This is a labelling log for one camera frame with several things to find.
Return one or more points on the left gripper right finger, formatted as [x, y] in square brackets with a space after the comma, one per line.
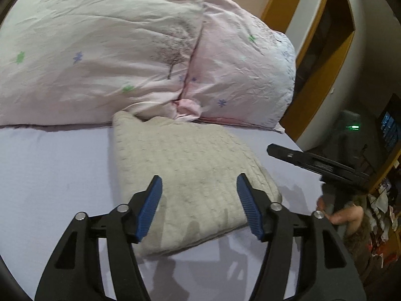
[326, 270]

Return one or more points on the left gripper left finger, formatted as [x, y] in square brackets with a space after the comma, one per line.
[73, 271]

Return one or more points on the beige knitted sweater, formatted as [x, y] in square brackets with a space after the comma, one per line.
[199, 165]

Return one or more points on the pink floral pillow small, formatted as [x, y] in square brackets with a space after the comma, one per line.
[241, 72]

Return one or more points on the person's right hand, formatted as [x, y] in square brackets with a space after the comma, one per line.
[349, 215]

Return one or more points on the dark monitor screen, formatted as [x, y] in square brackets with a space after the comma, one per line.
[389, 124]

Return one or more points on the pink floral pillow large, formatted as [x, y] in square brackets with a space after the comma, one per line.
[81, 61]

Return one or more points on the wooden bed headboard frame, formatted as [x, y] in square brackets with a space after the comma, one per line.
[322, 31]

